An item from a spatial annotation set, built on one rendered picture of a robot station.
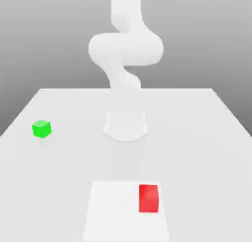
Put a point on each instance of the small red cube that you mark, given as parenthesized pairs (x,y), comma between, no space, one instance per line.
(148,198)

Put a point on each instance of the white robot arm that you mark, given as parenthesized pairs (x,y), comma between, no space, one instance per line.
(126,48)

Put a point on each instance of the small green cube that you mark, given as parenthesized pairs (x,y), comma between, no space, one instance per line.
(41,128)

